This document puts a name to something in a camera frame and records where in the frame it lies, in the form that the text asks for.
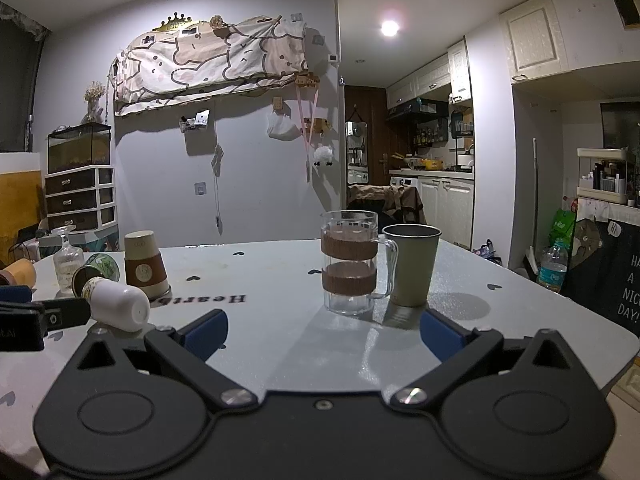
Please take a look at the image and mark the chair with brown cloth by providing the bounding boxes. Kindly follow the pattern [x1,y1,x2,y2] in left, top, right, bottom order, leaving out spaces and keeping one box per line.
[347,183,427,233]

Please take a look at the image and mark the orange brown cup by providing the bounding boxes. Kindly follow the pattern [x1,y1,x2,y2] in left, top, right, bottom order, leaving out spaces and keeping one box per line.
[0,258,37,286]

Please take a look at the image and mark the black range hood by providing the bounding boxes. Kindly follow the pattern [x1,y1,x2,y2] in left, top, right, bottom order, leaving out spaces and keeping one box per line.
[387,99,450,122]

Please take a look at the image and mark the brown sleeved paper cup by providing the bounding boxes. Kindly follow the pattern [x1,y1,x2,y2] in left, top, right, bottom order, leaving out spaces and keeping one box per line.
[123,230,172,301]

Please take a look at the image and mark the white hanging bag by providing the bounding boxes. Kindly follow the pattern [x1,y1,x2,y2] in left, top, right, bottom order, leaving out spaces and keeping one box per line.
[266,110,299,141]

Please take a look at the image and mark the white lower kitchen cabinet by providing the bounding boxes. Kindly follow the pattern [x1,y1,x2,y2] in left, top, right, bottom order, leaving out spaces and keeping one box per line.
[417,175,475,250]

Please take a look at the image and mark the grey green cup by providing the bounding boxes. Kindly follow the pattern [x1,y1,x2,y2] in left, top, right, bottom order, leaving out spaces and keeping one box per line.
[382,224,443,307]

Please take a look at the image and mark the printed blanket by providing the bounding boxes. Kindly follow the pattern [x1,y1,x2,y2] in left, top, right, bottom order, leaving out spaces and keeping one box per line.
[113,16,308,117]

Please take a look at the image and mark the brown wooden door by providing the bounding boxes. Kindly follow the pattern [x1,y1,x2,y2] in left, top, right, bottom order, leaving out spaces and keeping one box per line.
[344,85,389,187]

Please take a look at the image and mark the large white wall cabinet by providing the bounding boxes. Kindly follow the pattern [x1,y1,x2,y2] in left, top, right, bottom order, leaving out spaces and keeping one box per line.
[499,0,571,84]

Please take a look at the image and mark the clear stemmed glass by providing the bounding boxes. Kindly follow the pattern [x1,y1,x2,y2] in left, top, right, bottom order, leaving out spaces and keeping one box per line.
[51,226,85,295]

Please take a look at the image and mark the green patterned cup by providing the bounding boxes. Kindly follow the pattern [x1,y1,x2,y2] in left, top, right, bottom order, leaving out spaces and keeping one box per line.
[72,253,121,297]

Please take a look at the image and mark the green shopping bag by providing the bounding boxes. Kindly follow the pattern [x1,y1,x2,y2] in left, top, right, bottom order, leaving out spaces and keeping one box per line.
[549,208,577,249]

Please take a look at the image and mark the white upper kitchen cabinets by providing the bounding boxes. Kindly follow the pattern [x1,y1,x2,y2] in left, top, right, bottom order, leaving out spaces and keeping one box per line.
[386,39,473,110]

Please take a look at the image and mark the white mop pole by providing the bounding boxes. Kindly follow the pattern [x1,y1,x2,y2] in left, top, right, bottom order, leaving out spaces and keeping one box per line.
[530,138,540,263]

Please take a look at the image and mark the gold crown wall ornament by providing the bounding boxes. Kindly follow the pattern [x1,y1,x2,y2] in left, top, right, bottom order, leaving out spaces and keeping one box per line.
[159,12,194,33]

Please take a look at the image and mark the plastic water bottle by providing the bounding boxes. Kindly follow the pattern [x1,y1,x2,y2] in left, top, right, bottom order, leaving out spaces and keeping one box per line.
[537,241,570,294]

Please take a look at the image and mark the glass fish tank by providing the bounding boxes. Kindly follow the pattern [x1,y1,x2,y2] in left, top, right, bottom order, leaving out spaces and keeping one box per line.
[47,122,112,174]

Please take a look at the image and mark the white cup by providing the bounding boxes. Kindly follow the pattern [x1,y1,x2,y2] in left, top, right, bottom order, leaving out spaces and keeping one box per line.
[81,277,152,333]

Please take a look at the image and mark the black printed cloth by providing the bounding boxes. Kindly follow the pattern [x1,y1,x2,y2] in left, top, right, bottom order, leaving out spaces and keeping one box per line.
[560,199,640,337]

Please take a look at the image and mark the wall mirror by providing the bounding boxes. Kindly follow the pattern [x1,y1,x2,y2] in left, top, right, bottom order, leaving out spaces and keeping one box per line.
[345,115,370,186]

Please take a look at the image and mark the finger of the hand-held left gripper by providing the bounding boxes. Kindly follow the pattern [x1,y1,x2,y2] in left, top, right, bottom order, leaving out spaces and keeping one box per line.
[31,297,92,332]
[0,285,34,304]

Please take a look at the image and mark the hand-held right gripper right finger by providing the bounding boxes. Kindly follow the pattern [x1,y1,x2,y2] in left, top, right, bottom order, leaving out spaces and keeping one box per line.
[390,310,586,408]

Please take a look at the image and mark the yellow board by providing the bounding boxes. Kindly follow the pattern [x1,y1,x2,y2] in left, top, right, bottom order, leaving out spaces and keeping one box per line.
[0,152,45,267]

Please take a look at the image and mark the white drawer unit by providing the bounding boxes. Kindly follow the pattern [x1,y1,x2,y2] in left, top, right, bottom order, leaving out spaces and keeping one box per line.
[44,165,117,232]

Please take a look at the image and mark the dried flower vase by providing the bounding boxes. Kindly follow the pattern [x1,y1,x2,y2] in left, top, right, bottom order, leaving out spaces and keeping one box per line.
[83,81,107,124]

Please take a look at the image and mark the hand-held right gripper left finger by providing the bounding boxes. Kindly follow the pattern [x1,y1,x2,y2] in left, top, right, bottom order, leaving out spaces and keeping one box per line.
[70,309,257,415]

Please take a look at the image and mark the glass mug with brown bands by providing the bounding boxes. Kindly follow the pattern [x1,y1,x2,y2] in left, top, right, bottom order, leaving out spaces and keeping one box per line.
[320,210,400,316]

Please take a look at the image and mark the white storage rack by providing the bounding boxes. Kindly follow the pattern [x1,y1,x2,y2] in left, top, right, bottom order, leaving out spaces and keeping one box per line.
[576,146,640,207]

